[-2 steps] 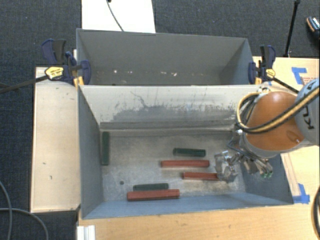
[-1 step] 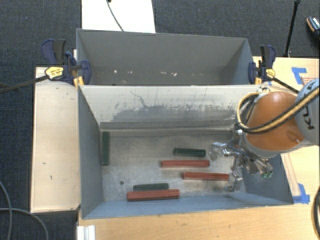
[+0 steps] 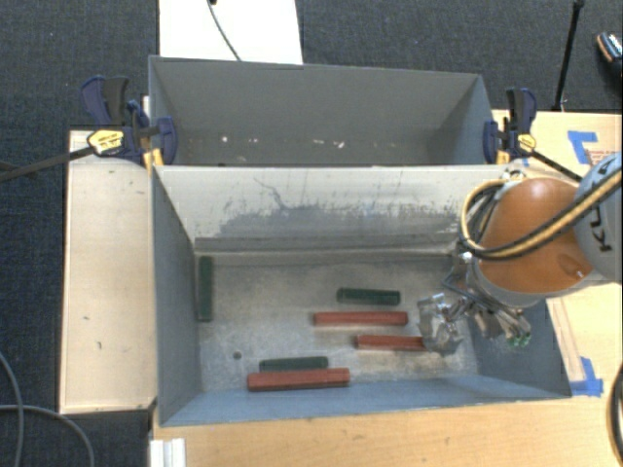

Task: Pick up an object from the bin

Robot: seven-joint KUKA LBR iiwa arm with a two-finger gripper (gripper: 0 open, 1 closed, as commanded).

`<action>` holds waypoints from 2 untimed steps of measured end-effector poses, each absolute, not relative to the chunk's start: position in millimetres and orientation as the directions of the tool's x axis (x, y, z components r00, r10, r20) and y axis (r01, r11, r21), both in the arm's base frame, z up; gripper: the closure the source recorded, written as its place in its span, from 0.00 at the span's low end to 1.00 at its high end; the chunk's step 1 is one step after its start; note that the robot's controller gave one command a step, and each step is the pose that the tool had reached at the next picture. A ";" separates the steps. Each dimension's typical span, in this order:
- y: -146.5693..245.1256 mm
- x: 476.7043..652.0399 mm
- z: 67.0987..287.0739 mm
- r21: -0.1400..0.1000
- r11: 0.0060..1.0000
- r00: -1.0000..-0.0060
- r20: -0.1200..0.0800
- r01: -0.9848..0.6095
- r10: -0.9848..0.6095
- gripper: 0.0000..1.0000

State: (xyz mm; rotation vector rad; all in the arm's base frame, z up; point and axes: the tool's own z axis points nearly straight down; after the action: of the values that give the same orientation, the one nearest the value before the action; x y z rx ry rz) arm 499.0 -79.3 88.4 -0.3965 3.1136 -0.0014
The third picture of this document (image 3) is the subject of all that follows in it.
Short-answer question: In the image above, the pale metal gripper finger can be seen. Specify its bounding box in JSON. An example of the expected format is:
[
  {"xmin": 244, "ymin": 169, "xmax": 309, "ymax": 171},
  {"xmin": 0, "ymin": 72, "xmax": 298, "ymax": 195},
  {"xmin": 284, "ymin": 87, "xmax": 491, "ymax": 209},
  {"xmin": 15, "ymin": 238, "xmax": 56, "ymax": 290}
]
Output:
[
  {"xmin": 417, "ymin": 294, "xmax": 448, "ymax": 341},
  {"xmin": 426, "ymin": 308, "xmax": 465, "ymax": 357}
]

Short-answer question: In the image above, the red-brown flat block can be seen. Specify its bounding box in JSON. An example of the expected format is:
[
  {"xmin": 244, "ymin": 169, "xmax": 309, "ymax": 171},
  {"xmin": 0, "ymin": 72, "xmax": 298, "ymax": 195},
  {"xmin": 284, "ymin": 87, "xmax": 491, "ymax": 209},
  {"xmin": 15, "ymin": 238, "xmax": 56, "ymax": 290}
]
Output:
[
  {"xmin": 352, "ymin": 334, "xmax": 430, "ymax": 353},
  {"xmin": 311, "ymin": 309, "xmax": 410, "ymax": 328},
  {"xmin": 245, "ymin": 367, "xmax": 352, "ymax": 393}
]

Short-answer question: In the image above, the dark green flat block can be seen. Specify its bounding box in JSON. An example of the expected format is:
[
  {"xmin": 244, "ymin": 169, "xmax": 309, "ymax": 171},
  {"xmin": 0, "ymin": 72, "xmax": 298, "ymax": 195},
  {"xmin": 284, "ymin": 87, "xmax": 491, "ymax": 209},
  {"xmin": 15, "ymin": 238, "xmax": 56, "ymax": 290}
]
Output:
[
  {"xmin": 196, "ymin": 255, "xmax": 215, "ymax": 323},
  {"xmin": 336, "ymin": 286, "xmax": 402, "ymax": 307},
  {"xmin": 258, "ymin": 355, "xmax": 330, "ymax": 374}
]

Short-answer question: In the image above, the grey metal bin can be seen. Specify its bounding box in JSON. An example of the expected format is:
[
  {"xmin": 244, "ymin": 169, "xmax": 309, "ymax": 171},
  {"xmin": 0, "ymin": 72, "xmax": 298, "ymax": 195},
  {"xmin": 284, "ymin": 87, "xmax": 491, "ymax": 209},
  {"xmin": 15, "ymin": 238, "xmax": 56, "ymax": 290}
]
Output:
[{"xmin": 147, "ymin": 54, "xmax": 573, "ymax": 429}]

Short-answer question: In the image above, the pale wood flat board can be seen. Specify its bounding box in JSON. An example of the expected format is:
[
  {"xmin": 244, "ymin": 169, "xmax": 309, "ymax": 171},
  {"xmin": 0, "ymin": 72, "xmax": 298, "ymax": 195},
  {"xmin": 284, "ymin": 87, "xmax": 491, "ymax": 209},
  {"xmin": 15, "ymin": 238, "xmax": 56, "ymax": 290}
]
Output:
[{"xmin": 57, "ymin": 128, "xmax": 158, "ymax": 415}]

